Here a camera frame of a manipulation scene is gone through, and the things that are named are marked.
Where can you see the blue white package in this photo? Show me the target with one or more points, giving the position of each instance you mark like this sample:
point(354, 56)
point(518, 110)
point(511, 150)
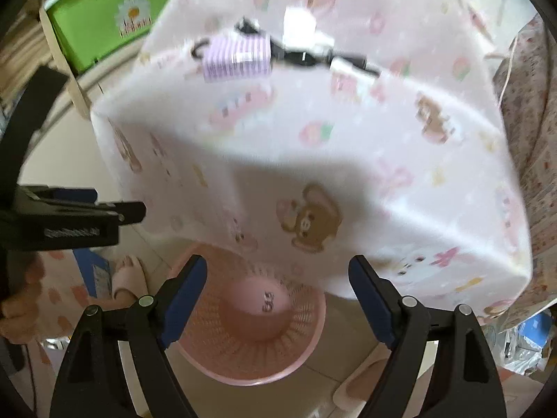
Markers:
point(95, 272)

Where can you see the large white tissue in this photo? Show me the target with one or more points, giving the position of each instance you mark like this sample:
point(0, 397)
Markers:
point(300, 32)

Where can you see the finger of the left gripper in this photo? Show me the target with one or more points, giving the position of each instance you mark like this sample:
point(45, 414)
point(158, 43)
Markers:
point(79, 195)
point(127, 213)

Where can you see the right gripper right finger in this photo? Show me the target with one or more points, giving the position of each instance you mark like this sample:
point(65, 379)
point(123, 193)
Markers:
point(378, 299)

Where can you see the green plastic storage box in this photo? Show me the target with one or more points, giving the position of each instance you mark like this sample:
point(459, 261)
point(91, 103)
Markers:
point(89, 30)

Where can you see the purple checkered tissue pack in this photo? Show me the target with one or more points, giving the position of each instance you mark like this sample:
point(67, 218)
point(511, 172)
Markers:
point(236, 56)

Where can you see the pink plastic trash basket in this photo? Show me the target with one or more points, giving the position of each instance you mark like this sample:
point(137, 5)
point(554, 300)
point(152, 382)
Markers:
point(251, 325)

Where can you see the black plastic spoon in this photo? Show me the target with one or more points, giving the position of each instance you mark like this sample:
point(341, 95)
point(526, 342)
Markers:
point(305, 58)

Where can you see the pink cartoon print bedsheet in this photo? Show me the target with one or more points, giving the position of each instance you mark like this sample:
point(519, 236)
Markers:
point(304, 169)

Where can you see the person's left hand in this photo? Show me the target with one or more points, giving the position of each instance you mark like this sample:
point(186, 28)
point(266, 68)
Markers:
point(21, 311)

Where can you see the pink slipper left foot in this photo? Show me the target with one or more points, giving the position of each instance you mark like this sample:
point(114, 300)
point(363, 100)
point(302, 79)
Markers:
point(129, 277)

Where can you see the white shelf frame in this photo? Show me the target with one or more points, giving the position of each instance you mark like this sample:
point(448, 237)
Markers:
point(74, 95)

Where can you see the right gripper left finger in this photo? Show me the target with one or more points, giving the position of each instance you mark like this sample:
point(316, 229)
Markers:
point(176, 299)

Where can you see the pink slipper right foot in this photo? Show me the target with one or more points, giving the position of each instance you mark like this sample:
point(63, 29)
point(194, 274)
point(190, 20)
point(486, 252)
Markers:
point(358, 387)

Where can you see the pink slipper foot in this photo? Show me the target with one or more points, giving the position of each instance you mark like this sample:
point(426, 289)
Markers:
point(358, 387)
point(129, 277)

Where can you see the stacked papers on shelf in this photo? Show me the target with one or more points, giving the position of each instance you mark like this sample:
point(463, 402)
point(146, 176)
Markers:
point(23, 50)

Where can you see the floral patterned quilt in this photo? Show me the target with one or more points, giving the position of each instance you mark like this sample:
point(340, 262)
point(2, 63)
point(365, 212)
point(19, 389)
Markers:
point(526, 84)

